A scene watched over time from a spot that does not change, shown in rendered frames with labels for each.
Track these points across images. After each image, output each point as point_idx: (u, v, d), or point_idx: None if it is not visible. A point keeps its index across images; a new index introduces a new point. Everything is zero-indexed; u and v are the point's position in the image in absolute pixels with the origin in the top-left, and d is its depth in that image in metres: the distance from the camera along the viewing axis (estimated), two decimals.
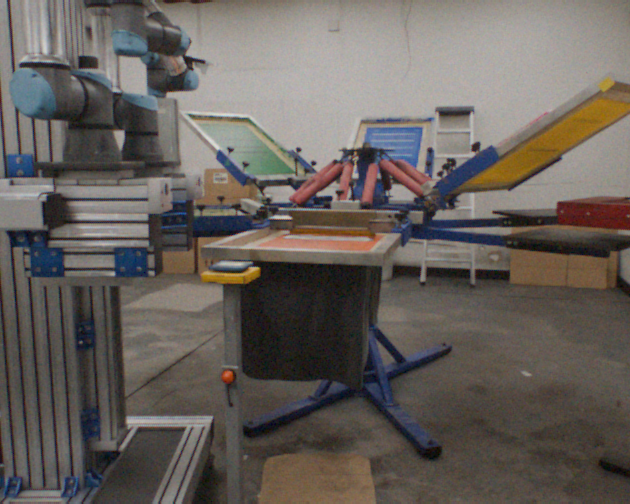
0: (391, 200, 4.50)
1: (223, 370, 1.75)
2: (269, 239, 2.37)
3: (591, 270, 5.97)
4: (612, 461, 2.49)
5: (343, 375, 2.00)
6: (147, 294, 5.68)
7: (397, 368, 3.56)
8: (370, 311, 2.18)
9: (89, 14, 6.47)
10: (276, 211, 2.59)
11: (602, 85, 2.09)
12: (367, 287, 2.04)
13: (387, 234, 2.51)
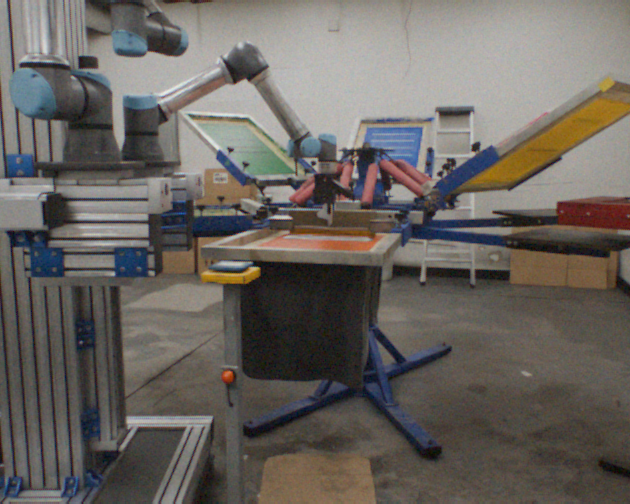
0: (391, 200, 4.50)
1: (223, 370, 1.75)
2: (269, 239, 2.37)
3: (591, 270, 5.97)
4: (612, 461, 2.49)
5: (343, 375, 2.00)
6: (147, 294, 5.68)
7: (397, 368, 3.56)
8: (370, 311, 2.18)
9: (89, 14, 6.47)
10: (276, 211, 2.59)
11: (602, 85, 2.09)
12: (367, 287, 2.04)
13: (387, 234, 2.51)
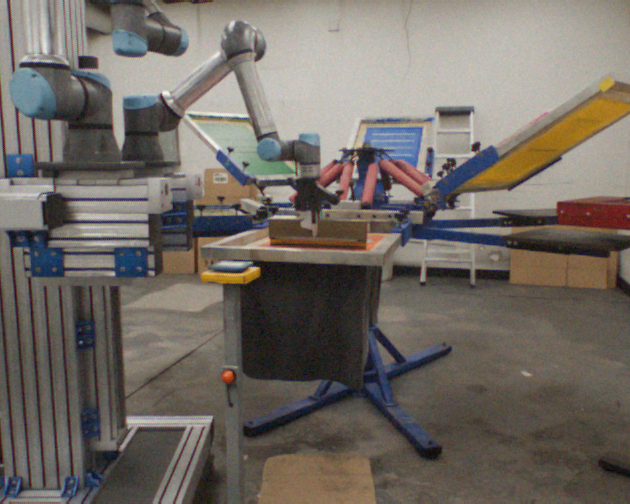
0: (391, 200, 4.50)
1: (223, 370, 1.75)
2: (269, 239, 2.37)
3: (591, 270, 5.97)
4: (612, 461, 2.49)
5: (343, 375, 2.00)
6: (147, 294, 5.68)
7: (397, 368, 3.56)
8: (370, 311, 2.18)
9: (89, 14, 6.47)
10: (276, 211, 2.59)
11: (602, 85, 2.09)
12: (367, 287, 2.04)
13: (387, 234, 2.51)
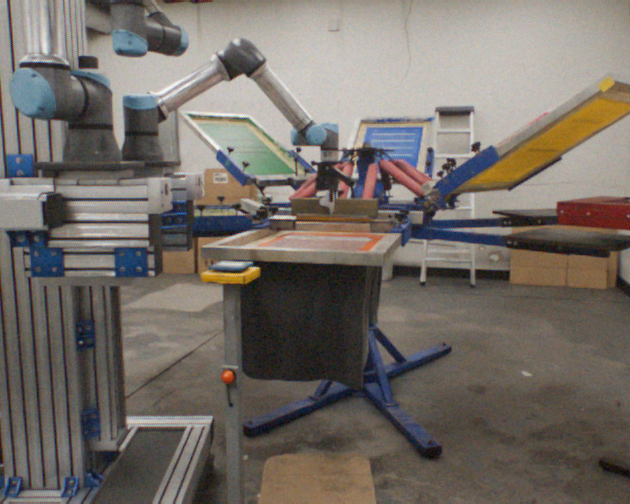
0: (391, 200, 4.50)
1: (223, 370, 1.75)
2: (269, 239, 2.37)
3: (591, 270, 5.97)
4: (612, 461, 2.49)
5: (343, 375, 2.00)
6: (147, 294, 5.68)
7: (397, 368, 3.56)
8: (370, 311, 2.18)
9: (89, 14, 6.47)
10: (276, 211, 2.59)
11: (602, 85, 2.09)
12: (367, 287, 2.04)
13: (387, 234, 2.51)
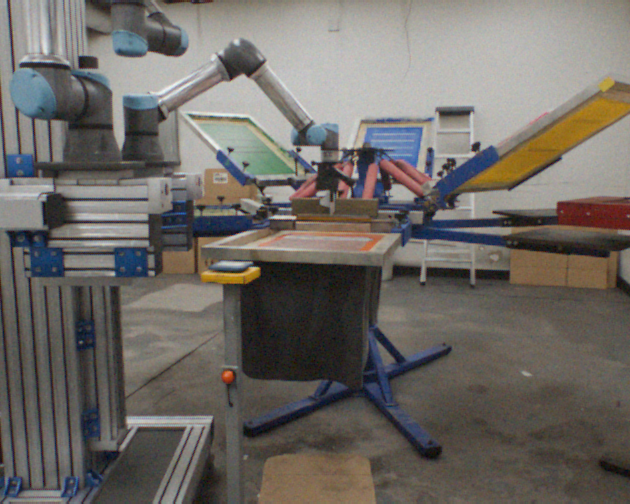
0: (391, 200, 4.50)
1: (223, 370, 1.75)
2: (269, 239, 2.37)
3: (591, 270, 5.97)
4: (612, 461, 2.49)
5: (343, 375, 2.00)
6: (147, 294, 5.68)
7: (397, 368, 3.56)
8: (370, 311, 2.18)
9: (89, 14, 6.47)
10: (276, 211, 2.59)
11: (602, 85, 2.09)
12: (367, 287, 2.04)
13: (387, 234, 2.51)
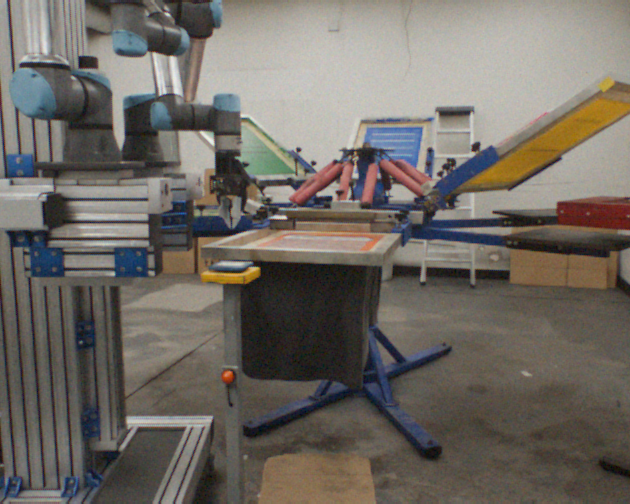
0: (391, 200, 4.50)
1: (223, 370, 1.75)
2: (269, 239, 2.37)
3: (591, 270, 5.97)
4: (612, 461, 2.49)
5: (343, 375, 2.00)
6: (147, 294, 5.68)
7: (397, 368, 3.56)
8: (370, 311, 2.18)
9: (89, 14, 6.47)
10: (276, 211, 2.59)
11: (602, 85, 2.09)
12: (367, 287, 2.04)
13: (387, 234, 2.51)
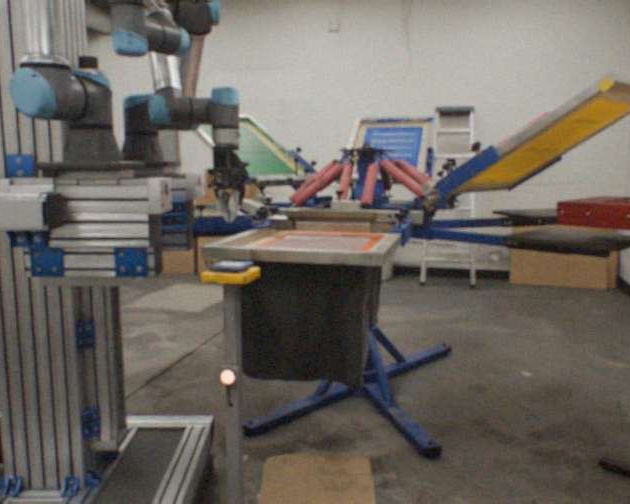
0: (391, 200, 4.50)
1: (223, 370, 1.75)
2: (269, 239, 2.37)
3: (591, 270, 5.97)
4: (612, 461, 2.49)
5: (343, 375, 2.00)
6: (147, 294, 5.68)
7: (397, 368, 3.56)
8: (370, 311, 2.18)
9: (89, 14, 6.47)
10: (276, 211, 2.59)
11: (602, 85, 2.09)
12: (367, 287, 2.04)
13: (387, 234, 2.51)
